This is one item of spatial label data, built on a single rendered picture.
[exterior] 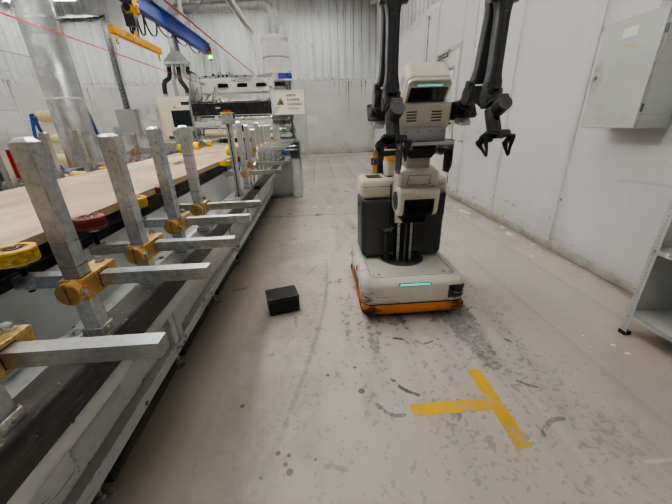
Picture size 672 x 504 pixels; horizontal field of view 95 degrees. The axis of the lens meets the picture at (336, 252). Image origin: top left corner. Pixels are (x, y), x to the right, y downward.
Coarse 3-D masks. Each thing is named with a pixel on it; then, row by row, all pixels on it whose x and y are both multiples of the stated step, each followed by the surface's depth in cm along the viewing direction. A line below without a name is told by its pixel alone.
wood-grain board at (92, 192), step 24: (144, 168) 204; (0, 192) 137; (24, 192) 135; (72, 192) 131; (96, 192) 130; (144, 192) 128; (0, 216) 97; (24, 216) 96; (72, 216) 94; (0, 240) 75; (24, 240) 75
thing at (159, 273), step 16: (32, 272) 72; (48, 272) 72; (112, 272) 71; (128, 272) 71; (144, 272) 71; (160, 272) 71; (176, 272) 71; (192, 272) 72; (208, 272) 72; (16, 288) 70; (32, 288) 70
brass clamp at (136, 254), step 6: (156, 234) 98; (162, 234) 100; (150, 240) 93; (132, 246) 89; (138, 246) 89; (144, 246) 89; (150, 246) 92; (126, 252) 87; (132, 252) 88; (138, 252) 88; (144, 252) 89; (150, 252) 92; (156, 252) 95; (126, 258) 88; (132, 258) 88; (138, 258) 88; (144, 258) 89; (150, 258) 92
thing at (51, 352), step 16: (96, 336) 51; (112, 336) 51; (128, 336) 51; (144, 336) 51; (160, 336) 50; (0, 352) 48; (16, 352) 48; (32, 352) 48; (48, 352) 48; (64, 352) 48; (80, 352) 49; (96, 352) 49; (112, 352) 49; (128, 352) 49; (144, 352) 49; (160, 352) 50
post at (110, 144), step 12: (108, 144) 79; (120, 144) 82; (108, 156) 80; (120, 156) 82; (108, 168) 81; (120, 168) 81; (120, 180) 82; (120, 192) 84; (132, 192) 86; (120, 204) 85; (132, 204) 86; (132, 216) 86; (132, 228) 88; (144, 228) 91; (132, 240) 89; (144, 240) 91; (144, 264) 92
